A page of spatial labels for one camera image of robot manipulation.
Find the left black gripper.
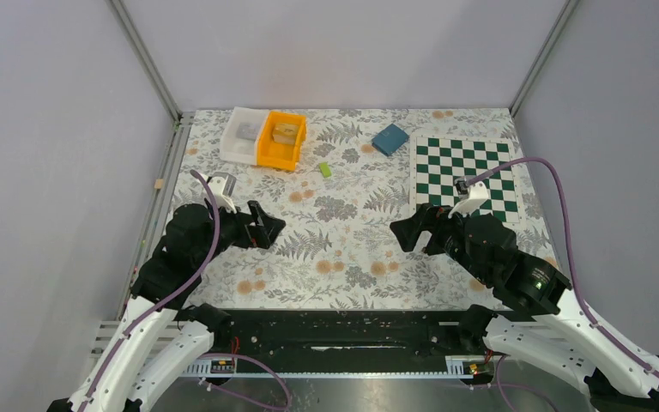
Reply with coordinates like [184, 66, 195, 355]
[196, 198, 286, 266]

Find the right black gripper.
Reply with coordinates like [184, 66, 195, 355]
[387, 200, 492, 283]

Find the blue card holder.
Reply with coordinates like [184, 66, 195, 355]
[371, 124, 409, 157]

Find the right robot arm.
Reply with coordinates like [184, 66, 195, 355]
[390, 203, 659, 411]

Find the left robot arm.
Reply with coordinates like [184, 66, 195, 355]
[48, 201, 286, 411]

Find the green white chessboard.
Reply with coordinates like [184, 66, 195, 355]
[409, 133, 527, 229]

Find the floral table mat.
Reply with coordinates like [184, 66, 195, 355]
[172, 108, 523, 310]

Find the orange plastic bin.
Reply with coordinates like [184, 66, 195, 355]
[257, 111, 306, 172]

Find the small green block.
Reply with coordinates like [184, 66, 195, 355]
[318, 162, 332, 179]

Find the white plastic bin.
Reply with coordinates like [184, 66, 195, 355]
[220, 106, 269, 166]

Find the tan item in orange bin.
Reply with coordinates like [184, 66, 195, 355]
[272, 123, 299, 146]

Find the grey item in white bin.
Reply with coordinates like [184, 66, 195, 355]
[236, 122, 258, 141]

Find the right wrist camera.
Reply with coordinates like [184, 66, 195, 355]
[449, 178, 490, 218]

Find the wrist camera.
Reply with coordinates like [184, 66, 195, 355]
[449, 178, 490, 218]
[208, 172, 238, 214]

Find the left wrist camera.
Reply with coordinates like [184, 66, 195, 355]
[208, 172, 238, 214]

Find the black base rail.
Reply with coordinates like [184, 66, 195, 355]
[209, 309, 489, 377]

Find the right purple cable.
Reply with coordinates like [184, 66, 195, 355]
[465, 156, 659, 410]

